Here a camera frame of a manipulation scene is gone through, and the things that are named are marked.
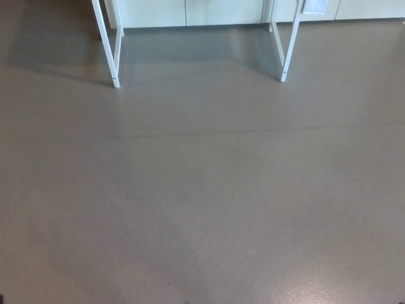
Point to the white desk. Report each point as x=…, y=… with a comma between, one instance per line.
x=111, y=57

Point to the white cabinet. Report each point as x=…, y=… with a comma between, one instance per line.
x=221, y=12

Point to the clear plastic document pouch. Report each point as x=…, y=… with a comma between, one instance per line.
x=314, y=6

